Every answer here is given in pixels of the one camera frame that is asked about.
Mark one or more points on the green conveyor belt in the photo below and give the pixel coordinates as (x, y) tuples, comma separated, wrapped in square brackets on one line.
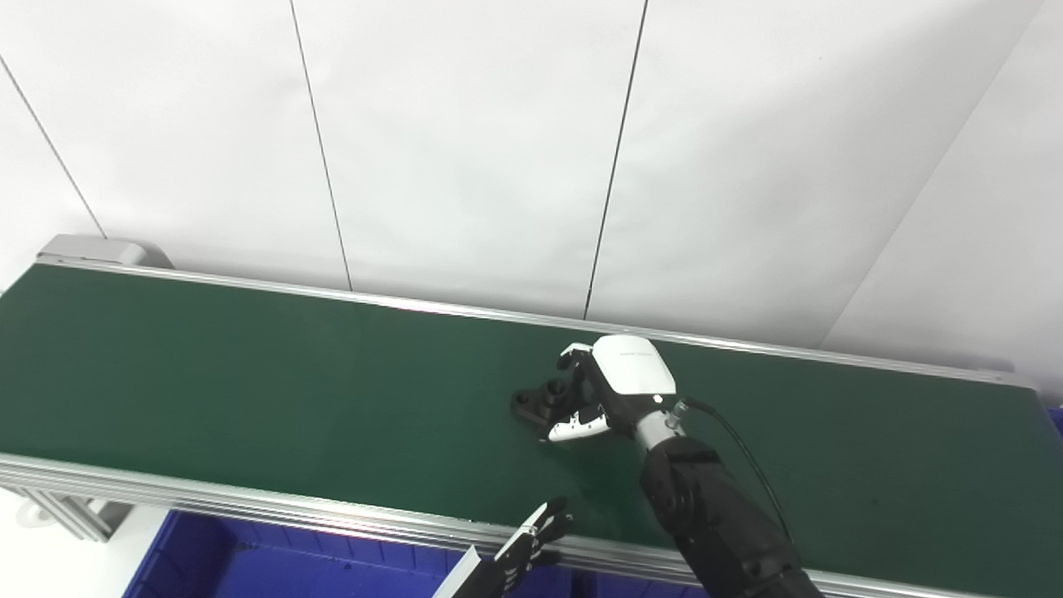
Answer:
[(291, 382), (249, 498)]

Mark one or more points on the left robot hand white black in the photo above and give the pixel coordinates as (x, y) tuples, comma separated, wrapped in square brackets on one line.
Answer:
[(507, 569)]

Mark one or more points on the grey conveyor end housing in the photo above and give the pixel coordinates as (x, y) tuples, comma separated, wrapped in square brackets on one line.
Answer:
[(100, 251)]

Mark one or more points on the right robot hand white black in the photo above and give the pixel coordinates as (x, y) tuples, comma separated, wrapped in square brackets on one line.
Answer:
[(631, 370)]

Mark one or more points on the black metal flange part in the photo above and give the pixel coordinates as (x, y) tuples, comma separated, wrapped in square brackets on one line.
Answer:
[(536, 403)]

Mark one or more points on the aluminium profile conveyor leg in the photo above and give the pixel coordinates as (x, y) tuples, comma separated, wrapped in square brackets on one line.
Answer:
[(79, 511)]

